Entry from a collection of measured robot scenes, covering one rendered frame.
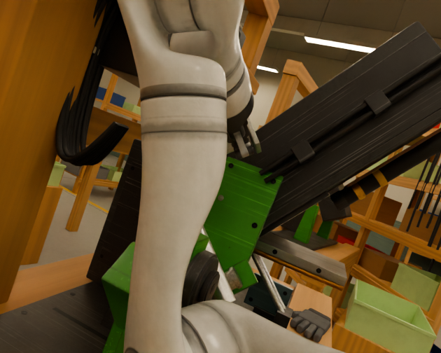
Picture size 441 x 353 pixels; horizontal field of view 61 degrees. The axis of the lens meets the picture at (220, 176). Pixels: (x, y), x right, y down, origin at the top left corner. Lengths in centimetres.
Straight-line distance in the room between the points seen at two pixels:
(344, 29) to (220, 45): 810
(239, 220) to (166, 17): 45
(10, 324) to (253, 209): 44
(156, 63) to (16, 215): 49
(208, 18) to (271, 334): 25
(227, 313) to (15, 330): 44
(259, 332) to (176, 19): 25
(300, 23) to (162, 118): 848
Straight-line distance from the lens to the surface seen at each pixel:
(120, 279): 40
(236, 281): 64
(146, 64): 29
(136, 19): 31
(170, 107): 28
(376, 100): 69
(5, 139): 65
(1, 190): 68
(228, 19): 31
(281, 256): 79
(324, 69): 1045
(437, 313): 312
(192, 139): 27
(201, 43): 37
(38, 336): 70
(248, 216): 68
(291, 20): 883
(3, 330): 71
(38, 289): 89
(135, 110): 622
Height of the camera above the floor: 127
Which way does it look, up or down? 3 degrees down
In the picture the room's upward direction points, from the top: 20 degrees clockwise
